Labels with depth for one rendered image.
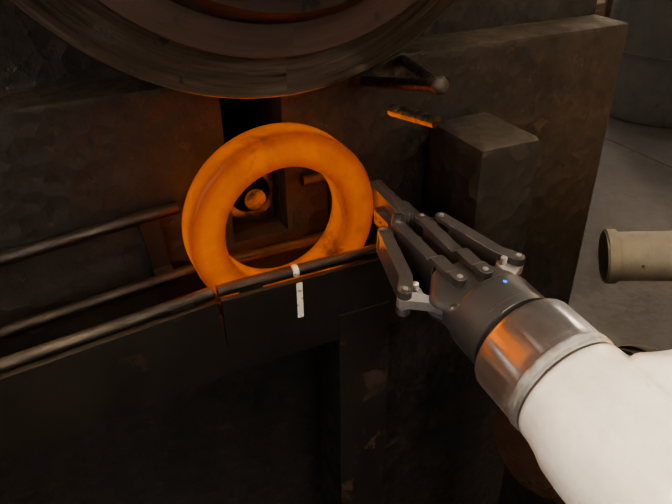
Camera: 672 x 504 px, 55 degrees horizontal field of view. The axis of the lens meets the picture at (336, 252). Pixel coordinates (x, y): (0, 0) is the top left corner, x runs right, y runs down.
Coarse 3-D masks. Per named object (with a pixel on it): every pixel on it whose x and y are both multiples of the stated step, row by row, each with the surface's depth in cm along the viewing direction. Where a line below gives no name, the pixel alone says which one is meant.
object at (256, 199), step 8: (256, 184) 68; (264, 184) 68; (248, 192) 67; (256, 192) 67; (264, 192) 68; (240, 200) 67; (248, 200) 67; (256, 200) 68; (264, 200) 68; (240, 208) 69; (248, 208) 68; (256, 208) 68
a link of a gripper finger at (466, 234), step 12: (444, 216) 61; (456, 228) 60; (468, 228) 60; (456, 240) 60; (468, 240) 59; (480, 240) 58; (480, 252) 58; (492, 252) 57; (504, 252) 57; (516, 252) 57; (492, 264) 57; (516, 264) 56
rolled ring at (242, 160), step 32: (256, 128) 57; (288, 128) 56; (224, 160) 54; (256, 160) 55; (288, 160) 56; (320, 160) 58; (352, 160) 59; (192, 192) 56; (224, 192) 55; (352, 192) 61; (192, 224) 55; (224, 224) 57; (352, 224) 63; (192, 256) 57; (224, 256) 58; (320, 256) 64
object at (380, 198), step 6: (372, 186) 65; (378, 186) 65; (372, 192) 65; (378, 192) 64; (384, 192) 64; (378, 198) 64; (384, 198) 63; (390, 198) 63; (378, 204) 64; (384, 204) 63; (390, 204) 62; (396, 204) 62; (390, 210) 62; (396, 210) 61; (402, 210) 61
